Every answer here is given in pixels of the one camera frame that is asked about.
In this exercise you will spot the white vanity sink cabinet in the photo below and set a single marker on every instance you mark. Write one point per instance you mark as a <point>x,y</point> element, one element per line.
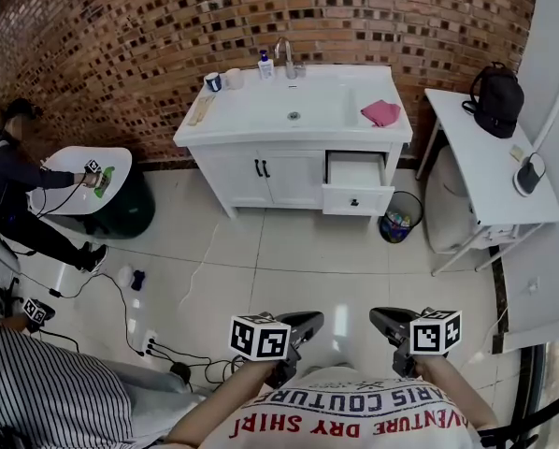
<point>261,110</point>

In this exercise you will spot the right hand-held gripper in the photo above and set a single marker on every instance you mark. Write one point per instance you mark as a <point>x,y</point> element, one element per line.
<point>431,337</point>

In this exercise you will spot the dark blue cloth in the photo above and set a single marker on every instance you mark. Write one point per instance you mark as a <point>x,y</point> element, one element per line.
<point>138,281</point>

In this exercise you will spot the white wall outlet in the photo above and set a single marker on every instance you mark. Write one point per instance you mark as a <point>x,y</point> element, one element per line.
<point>534,286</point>

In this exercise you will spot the white-topped green pedestal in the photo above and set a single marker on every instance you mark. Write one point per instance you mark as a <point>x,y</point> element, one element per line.
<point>130,213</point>

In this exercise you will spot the white power strip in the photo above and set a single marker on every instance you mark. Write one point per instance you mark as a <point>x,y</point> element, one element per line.
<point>150,342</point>

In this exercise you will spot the white pipe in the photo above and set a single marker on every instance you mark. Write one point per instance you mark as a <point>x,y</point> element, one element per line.
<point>555,115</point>

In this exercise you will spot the metal sink drain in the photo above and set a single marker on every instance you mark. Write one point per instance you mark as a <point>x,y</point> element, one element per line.
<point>294,116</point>

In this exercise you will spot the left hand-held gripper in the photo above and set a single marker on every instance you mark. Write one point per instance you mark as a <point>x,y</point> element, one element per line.
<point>261,339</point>

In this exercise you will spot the green flat object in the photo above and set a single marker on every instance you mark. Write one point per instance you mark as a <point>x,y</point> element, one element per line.
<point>109,173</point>

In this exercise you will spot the colourful crumpled rubbish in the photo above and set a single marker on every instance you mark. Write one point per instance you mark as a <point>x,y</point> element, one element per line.
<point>398,225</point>

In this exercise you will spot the chrome faucet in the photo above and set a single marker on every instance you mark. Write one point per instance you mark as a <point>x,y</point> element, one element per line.
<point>290,66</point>

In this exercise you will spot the person's white printed shirt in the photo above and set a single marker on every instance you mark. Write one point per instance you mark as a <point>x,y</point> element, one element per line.
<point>345,419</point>

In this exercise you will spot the person's right forearm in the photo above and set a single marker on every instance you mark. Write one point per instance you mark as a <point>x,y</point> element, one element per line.
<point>457,386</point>

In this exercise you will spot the black mesh trash bin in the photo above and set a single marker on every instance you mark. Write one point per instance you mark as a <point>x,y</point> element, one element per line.
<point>412,208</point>

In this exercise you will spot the white pump bottle blue cap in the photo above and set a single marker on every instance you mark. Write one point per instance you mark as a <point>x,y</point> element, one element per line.
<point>266,69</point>

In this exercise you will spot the pink cloth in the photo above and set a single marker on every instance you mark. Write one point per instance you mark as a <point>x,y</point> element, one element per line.
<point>381,112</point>

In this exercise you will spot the white side table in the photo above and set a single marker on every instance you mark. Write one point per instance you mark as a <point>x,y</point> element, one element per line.
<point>485,171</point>

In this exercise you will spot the small beige card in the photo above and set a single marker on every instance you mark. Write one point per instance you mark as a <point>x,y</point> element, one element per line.
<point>517,152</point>

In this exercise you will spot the person's left forearm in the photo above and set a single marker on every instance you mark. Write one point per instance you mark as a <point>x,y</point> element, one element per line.
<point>219,400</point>

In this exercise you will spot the white cup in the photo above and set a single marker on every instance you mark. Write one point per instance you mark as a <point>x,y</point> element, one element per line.
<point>233,79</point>

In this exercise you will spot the black metal door frame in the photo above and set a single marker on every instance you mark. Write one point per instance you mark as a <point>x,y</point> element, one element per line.
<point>536,391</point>

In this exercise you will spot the blue mug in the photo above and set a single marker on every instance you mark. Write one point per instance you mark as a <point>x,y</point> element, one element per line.
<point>212,82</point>

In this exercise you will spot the black backpack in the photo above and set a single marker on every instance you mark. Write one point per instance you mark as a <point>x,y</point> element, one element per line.
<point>497,105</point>

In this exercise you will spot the white crumpled cloth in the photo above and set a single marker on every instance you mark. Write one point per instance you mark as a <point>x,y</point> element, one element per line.
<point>126,275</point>

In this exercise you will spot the black power adapter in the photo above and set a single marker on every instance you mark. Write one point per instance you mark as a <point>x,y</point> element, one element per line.
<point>55,293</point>

